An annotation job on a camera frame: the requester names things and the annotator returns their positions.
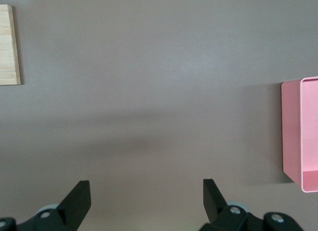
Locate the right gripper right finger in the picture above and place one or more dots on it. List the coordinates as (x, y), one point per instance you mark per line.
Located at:
(213, 203)

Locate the wooden cutting board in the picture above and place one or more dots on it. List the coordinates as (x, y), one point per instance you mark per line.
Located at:
(7, 47)

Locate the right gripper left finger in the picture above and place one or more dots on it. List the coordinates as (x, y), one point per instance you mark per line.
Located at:
(74, 203)

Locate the pink open box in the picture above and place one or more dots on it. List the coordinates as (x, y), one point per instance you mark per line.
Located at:
(290, 131)

